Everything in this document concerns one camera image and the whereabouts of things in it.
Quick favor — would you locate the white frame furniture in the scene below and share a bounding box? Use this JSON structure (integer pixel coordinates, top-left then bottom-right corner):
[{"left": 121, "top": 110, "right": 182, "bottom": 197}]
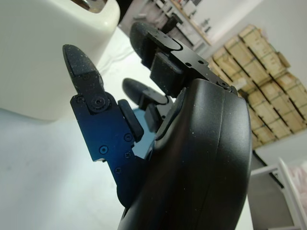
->
[{"left": 248, "top": 157, "right": 307, "bottom": 230}]

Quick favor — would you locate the blue rectangular tray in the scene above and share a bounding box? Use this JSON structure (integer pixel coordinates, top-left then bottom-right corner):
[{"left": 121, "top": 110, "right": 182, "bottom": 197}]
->
[{"left": 130, "top": 107, "right": 159, "bottom": 159}]

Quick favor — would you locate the stack of wooden crates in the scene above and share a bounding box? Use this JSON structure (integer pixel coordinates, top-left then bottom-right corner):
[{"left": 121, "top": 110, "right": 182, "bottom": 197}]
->
[{"left": 205, "top": 23, "right": 307, "bottom": 149}]

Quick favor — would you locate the white two-slot toaster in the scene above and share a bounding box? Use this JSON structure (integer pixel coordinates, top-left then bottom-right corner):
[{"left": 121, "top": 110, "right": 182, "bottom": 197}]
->
[{"left": 0, "top": 0, "right": 121, "bottom": 123}]

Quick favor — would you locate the workbench with equipment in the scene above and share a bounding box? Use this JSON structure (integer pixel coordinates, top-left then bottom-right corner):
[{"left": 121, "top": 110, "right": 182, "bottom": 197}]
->
[{"left": 119, "top": 0, "right": 217, "bottom": 53}]

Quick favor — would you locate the pink cloth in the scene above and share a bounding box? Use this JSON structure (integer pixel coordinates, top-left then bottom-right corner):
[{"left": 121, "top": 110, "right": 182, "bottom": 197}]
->
[{"left": 287, "top": 166, "right": 307, "bottom": 199}]

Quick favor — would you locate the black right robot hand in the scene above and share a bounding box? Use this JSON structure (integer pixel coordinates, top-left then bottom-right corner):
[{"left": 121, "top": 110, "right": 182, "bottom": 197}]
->
[{"left": 62, "top": 22, "right": 253, "bottom": 230}]

